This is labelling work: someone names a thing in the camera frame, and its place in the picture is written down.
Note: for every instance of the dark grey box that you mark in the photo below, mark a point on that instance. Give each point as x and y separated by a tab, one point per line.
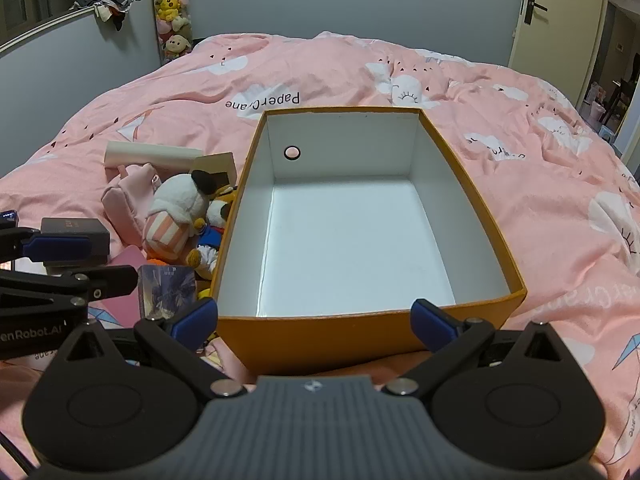
70	225

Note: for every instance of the cream door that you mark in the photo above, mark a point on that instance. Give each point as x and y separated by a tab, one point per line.
555	50

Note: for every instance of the orange cardboard box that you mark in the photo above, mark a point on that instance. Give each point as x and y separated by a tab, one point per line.
350	340

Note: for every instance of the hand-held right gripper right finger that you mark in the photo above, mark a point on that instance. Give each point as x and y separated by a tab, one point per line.
430	322

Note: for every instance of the blue card case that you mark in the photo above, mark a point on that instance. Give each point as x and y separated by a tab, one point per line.
165	290

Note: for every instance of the hanging column of plush toys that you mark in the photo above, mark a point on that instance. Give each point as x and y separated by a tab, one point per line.
170	5

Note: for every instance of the white plush with black hat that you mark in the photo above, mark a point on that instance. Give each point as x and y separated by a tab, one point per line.
175	200

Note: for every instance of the small tan cardboard box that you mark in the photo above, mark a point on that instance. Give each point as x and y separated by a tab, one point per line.
220	162

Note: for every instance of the pink printed blanket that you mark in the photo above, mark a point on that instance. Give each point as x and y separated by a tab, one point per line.
550	210

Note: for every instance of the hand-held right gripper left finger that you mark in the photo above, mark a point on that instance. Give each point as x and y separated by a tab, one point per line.
195	317

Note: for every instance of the long white box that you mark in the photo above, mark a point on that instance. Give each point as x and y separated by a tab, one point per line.
150	155

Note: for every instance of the pink fabric pouch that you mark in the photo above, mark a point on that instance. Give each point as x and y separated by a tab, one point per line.
125	200

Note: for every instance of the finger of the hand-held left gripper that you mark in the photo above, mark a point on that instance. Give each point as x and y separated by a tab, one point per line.
60	247
107	282

